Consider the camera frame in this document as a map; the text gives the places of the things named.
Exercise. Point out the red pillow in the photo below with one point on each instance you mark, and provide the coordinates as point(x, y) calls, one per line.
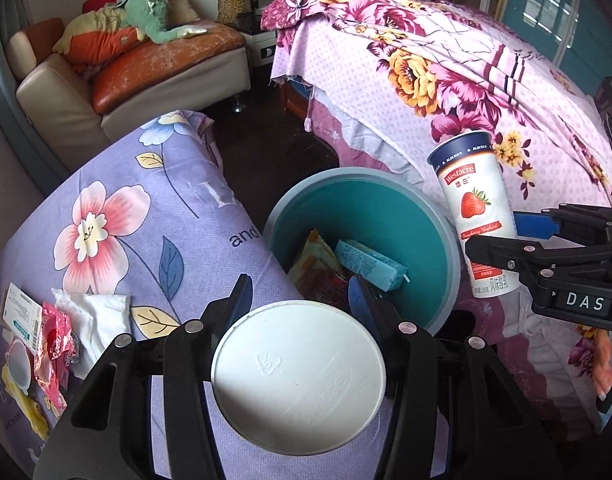
point(98, 2)

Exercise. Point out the crumpled white tissue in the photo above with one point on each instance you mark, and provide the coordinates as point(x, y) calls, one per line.
point(96, 320)

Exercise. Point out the teal plastic bin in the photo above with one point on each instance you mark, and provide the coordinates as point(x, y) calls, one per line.
point(385, 210)

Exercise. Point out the purple floral tablecloth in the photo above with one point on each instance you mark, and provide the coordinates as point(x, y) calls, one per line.
point(176, 220)

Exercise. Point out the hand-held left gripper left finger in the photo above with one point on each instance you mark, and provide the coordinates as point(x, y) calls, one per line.
point(236, 305)

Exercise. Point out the small white lid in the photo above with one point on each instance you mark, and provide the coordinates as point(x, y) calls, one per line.
point(18, 365)

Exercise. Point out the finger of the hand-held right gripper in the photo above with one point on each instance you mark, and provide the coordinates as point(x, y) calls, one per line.
point(505, 252)
point(533, 225)

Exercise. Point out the beige pillow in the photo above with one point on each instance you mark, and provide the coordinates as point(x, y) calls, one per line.
point(183, 7)

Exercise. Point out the black white side table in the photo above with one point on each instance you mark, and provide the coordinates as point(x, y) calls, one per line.
point(261, 50)

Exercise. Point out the teal drink carton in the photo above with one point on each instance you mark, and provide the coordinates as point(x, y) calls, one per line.
point(368, 262)

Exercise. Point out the white strawberry yogurt bottle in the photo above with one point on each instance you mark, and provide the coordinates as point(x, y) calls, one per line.
point(478, 200)

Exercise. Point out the orange leather seat cushion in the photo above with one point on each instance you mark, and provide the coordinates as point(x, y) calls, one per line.
point(176, 55)

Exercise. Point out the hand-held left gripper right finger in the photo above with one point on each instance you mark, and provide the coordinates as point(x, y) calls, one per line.
point(358, 300)

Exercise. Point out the person's right hand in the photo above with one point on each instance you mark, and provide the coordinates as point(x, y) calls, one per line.
point(605, 365)

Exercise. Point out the teal door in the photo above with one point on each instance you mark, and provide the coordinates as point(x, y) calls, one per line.
point(525, 25)

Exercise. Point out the red candy wrapper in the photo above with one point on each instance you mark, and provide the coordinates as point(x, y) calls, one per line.
point(53, 355)

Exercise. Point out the pink floral bed sheet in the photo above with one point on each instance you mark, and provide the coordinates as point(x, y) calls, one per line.
point(385, 110)

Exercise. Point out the white teal medicine box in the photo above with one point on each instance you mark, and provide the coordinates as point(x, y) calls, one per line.
point(21, 315)

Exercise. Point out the orange plush pillow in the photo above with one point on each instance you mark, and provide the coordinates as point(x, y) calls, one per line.
point(101, 40)

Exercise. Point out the white plastic cup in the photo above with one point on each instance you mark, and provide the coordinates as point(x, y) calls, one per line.
point(296, 380)

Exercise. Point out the green plush toy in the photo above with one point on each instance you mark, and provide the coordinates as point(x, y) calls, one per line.
point(146, 10)

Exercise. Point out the red snack packet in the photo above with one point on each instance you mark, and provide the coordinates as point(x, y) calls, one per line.
point(331, 285)

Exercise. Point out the rust orange cushion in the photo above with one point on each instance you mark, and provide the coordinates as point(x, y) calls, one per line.
point(41, 37)

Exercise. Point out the orange snack packet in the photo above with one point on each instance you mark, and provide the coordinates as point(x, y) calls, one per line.
point(313, 260)

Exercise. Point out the yellow wrapper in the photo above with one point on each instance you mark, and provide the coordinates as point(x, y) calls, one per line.
point(28, 410)

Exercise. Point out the beige leather sofa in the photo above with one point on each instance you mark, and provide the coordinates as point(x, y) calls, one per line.
point(51, 105)

